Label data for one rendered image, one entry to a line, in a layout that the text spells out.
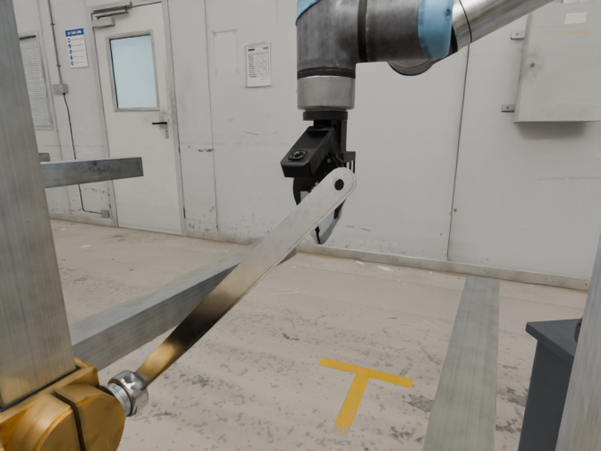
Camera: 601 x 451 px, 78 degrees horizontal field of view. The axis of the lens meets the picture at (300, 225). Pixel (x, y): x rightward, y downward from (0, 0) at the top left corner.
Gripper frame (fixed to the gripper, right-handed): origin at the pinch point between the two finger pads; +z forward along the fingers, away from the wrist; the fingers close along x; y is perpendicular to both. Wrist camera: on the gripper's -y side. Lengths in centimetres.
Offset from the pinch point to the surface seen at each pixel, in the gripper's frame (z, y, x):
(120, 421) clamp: -1.5, -42.9, -7.4
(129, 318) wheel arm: -3.1, -36.6, -0.5
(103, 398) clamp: -3.5, -43.5, -7.3
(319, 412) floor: 83, 51, 22
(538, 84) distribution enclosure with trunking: -42, 201, -43
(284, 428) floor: 83, 39, 30
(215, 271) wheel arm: -3.2, -26.1, -0.3
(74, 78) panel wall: -70, 196, 358
